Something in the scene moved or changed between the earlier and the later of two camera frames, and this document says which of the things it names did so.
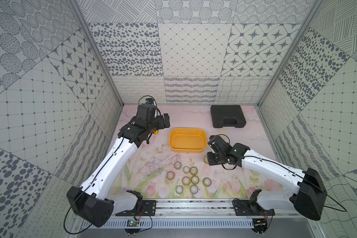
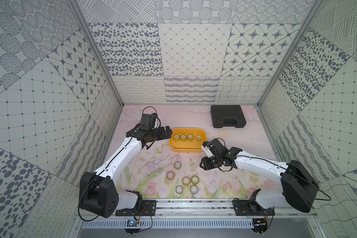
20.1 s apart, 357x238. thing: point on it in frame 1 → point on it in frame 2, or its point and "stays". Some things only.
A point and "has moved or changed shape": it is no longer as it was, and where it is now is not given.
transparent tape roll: (195, 180) stays
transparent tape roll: (194, 189) stays
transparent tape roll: (179, 189) stays
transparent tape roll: (193, 170) → (190, 137)
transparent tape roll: (207, 182) → (183, 138)
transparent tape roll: (177, 165) stays
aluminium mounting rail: (205, 209) stays
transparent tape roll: (186, 180) stays
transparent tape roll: (204, 159) has moved or changed shape
